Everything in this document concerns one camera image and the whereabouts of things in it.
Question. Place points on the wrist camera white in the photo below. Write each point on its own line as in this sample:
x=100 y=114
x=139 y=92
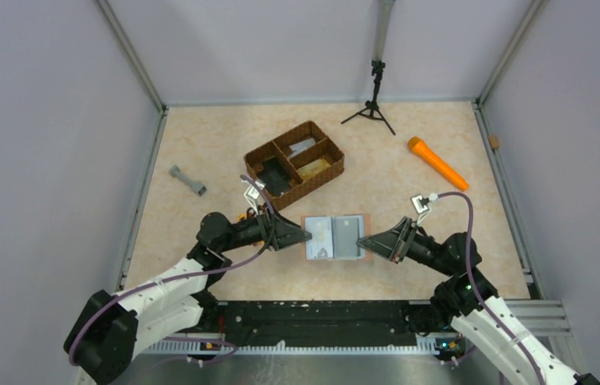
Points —
x=422 y=207
x=252 y=193

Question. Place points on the yellow red toy car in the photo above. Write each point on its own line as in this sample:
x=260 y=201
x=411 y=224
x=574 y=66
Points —
x=245 y=216

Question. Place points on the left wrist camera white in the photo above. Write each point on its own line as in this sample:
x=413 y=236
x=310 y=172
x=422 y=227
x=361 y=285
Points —
x=252 y=193

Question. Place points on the grey credit card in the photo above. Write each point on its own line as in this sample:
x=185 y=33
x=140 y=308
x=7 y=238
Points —
x=346 y=231

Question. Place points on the silver card in basket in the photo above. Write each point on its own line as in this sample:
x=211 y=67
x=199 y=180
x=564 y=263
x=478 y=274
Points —
x=301 y=146

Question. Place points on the black mini tripod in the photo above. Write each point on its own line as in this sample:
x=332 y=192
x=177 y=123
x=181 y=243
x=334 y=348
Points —
x=371 y=110

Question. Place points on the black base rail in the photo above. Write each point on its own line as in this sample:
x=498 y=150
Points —
x=330 y=324

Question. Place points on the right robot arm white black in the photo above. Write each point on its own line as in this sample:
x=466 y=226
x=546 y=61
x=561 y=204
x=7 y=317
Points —
x=470 y=305

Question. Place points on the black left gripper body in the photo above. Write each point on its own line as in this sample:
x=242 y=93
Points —
x=270 y=230

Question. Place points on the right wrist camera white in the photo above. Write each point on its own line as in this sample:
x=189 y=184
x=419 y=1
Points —
x=422 y=207

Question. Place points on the grey plastic connector piece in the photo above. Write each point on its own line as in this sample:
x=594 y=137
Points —
x=196 y=186

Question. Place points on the gold card in basket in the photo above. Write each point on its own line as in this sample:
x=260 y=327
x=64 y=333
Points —
x=313 y=168

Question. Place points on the small tan block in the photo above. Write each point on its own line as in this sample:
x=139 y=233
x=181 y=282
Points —
x=494 y=142

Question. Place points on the black object in basket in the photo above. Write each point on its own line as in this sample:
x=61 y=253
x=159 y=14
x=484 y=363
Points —
x=276 y=179

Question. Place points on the brown leather card holder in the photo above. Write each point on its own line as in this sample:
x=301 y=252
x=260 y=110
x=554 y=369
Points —
x=320 y=247

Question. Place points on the orange flashlight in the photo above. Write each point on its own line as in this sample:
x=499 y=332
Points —
x=419 y=148

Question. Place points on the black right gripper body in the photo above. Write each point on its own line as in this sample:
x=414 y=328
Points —
x=401 y=242

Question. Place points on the brown wicker divided basket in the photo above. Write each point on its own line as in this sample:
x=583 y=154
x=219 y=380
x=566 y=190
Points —
x=278 y=148

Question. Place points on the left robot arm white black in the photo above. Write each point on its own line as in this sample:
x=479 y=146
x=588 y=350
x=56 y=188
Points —
x=112 y=329

